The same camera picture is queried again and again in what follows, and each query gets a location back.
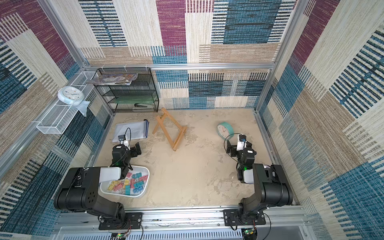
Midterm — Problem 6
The white plastic storage box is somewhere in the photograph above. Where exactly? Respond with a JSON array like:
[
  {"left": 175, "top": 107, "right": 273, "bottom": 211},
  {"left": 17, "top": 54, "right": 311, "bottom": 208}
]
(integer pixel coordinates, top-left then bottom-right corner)
[{"left": 100, "top": 166, "right": 150, "bottom": 198}]

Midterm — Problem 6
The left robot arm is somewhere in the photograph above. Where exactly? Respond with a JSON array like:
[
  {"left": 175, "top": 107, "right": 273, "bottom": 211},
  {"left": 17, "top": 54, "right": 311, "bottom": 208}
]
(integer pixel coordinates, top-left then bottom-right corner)
[{"left": 54, "top": 143, "right": 142, "bottom": 228}]

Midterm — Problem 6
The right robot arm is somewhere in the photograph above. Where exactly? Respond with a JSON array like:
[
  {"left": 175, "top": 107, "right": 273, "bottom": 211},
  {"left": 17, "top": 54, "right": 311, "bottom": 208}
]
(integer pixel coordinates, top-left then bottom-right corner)
[{"left": 224, "top": 140, "right": 293, "bottom": 227}]

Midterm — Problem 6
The green round alarm clock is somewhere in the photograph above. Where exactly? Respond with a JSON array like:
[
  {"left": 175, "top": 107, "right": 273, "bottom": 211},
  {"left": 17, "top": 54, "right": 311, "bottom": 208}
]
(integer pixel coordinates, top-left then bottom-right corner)
[{"left": 217, "top": 122, "right": 235, "bottom": 140}]

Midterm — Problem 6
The wooden easel stand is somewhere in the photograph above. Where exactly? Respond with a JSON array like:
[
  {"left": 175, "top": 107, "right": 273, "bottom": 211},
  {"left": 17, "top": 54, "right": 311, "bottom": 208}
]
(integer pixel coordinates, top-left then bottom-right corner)
[{"left": 152, "top": 108, "right": 188, "bottom": 152}]

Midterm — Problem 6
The black stapler on shelf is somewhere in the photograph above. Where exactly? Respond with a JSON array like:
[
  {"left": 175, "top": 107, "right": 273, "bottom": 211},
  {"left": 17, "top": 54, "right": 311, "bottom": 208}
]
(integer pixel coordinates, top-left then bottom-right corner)
[{"left": 134, "top": 104, "right": 153, "bottom": 109}]

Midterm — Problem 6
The green folder on shelf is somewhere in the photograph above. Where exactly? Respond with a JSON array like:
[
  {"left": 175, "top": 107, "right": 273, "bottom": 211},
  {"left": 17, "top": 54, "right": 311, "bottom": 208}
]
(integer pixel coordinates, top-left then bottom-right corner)
[{"left": 110, "top": 96, "right": 156, "bottom": 105}]

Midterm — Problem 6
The black mesh shelf rack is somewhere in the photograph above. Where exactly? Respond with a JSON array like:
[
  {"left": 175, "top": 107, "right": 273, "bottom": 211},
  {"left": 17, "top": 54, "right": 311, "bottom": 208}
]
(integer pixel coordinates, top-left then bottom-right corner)
[{"left": 94, "top": 67, "right": 160, "bottom": 114}]

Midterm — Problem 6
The magazine on shelf top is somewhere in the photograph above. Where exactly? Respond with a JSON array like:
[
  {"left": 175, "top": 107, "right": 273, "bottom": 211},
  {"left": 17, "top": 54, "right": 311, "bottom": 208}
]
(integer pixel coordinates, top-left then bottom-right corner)
[{"left": 86, "top": 74, "right": 139, "bottom": 86}]

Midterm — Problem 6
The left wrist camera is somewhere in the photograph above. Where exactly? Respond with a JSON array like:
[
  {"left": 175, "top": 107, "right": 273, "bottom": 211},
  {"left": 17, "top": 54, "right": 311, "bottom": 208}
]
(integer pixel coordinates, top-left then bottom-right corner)
[{"left": 118, "top": 135, "right": 126, "bottom": 143}]

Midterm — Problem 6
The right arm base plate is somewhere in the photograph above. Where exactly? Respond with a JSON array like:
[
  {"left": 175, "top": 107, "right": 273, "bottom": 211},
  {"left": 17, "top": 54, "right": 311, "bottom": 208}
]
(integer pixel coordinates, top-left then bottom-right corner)
[{"left": 223, "top": 209, "right": 266, "bottom": 227}]

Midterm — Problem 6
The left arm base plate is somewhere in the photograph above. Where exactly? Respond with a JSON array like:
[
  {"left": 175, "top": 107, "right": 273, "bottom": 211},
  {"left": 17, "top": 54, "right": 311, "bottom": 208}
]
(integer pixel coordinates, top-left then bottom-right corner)
[{"left": 99, "top": 212, "right": 143, "bottom": 231}]

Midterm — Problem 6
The white wire mesh basket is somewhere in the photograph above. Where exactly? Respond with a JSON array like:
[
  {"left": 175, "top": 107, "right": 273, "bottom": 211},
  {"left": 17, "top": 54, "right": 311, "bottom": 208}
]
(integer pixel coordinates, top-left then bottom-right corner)
[{"left": 37, "top": 71, "right": 95, "bottom": 135}]

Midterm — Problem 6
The white round wall clock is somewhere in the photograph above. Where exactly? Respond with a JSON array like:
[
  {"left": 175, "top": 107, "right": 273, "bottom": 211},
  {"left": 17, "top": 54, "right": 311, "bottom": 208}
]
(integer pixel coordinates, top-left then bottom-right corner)
[{"left": 57, "top": 86, "right": 85, "bottom": 106}]

